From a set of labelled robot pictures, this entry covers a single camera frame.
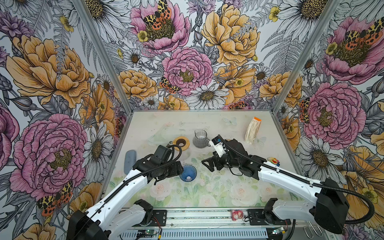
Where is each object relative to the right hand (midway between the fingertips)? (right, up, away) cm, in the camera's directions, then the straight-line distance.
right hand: (209, 162), depth 78 cm
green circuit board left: (-28, -31, -7) cm, 42 cm away
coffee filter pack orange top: (+30, +15, +22) cm, 40 cm away
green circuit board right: (+33, -30, -6) cm, 45 cm away
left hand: (-17, -7, 0) cm, 19 cm away
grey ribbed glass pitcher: (-4, +9, +28) cm, 29 cm away
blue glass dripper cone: (-11, -9, +11) cm, 18 cm away
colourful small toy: (+41, -3, +15) cm, 44 cm away
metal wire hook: (+45, -33, -8) cm, 57 cm away
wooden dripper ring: (-15, +9, +12) cm, 21 cm away
